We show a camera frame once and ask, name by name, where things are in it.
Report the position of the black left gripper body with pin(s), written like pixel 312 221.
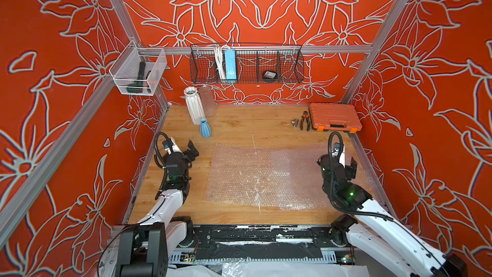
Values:
pixel 185 179

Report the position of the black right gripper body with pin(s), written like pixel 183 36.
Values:
pixel 322 159

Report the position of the bubble wrap sheet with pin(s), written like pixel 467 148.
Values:
pixel 297 182
pixel 249 176

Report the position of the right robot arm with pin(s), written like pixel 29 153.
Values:
pixel 366 225

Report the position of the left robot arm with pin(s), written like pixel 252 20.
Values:
pixel 144 248

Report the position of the orange tool case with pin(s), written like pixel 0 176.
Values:
pixel 334 116

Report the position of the small metal fitting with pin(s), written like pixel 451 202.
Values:
pixel 295 122

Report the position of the dark green flashlight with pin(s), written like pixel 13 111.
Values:
pixel 137 86

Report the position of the light blue box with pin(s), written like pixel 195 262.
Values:
pixel 231 67

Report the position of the clear acrylic box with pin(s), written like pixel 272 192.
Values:
pixel 125 69

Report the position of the aluminium left side bar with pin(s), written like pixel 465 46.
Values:
pixel 23 199

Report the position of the small black device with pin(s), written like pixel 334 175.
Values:
pixel 269 76

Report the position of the aluminium horizontal back bar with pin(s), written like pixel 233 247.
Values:
pixel 307 50

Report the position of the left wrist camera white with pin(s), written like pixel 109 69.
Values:
pixel 170 146

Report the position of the orange handled pliers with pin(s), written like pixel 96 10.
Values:
pixel 305 123

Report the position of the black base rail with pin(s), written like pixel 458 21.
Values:
pixel 216 244

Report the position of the black wire basket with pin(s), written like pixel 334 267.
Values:
pixel 208 67

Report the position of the aluminium frame post left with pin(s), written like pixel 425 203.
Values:
pixel 132 35

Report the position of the aluminium frame post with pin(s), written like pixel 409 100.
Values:
pixel 382 35
pixel 132 35

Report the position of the aluminium frame post right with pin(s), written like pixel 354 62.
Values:
pixel 382 35

